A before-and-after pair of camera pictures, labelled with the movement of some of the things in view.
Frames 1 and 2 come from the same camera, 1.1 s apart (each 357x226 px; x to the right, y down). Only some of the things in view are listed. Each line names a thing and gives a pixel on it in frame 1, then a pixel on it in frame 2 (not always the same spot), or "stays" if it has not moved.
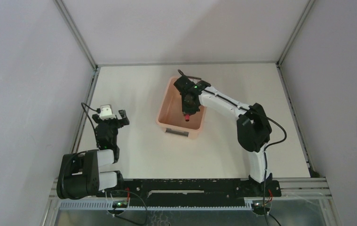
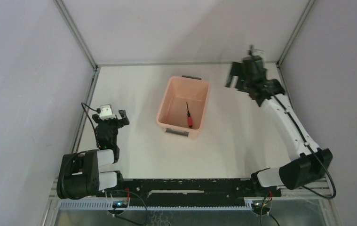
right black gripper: [189, 106] to [240, 76]
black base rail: [193, 192] stays
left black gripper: [111, 121] stays
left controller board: [120, 204] stays
